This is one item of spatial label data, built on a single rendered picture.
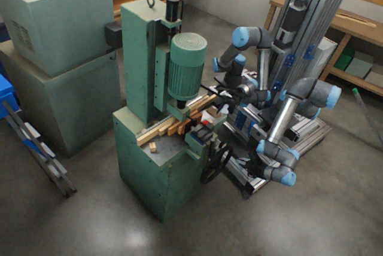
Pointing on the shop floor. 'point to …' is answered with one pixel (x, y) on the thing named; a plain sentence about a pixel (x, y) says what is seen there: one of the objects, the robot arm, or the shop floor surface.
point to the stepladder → (42, 156)
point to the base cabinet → (156, 179)
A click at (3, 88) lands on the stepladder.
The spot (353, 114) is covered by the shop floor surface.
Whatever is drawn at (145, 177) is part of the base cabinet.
